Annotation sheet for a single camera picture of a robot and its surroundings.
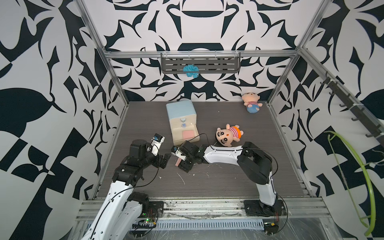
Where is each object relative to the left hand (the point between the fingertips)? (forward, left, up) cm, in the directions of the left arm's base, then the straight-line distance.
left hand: (160, 147), depth 78 cm
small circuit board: (-30, +7, -18) cm, 36 cm away
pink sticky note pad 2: (-2, -8, -15) cm, 17 cm away
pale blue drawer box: (+19, -12, -5) cm, 23 cm away
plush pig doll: (+10, -37, -8) cm, 39 cm away
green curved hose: (-38, -77, +5) cm, 86 cm away
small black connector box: (-35, -52, -18) cm, 65 cm away
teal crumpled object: (+42, -18, +17) cm, 48 cm away
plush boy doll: (+43, -63, -11) cm, 76 cm away
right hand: (+1, -11, -16) cm, 19 cm away
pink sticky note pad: (+17, -14, -15) cm, 27 cm away
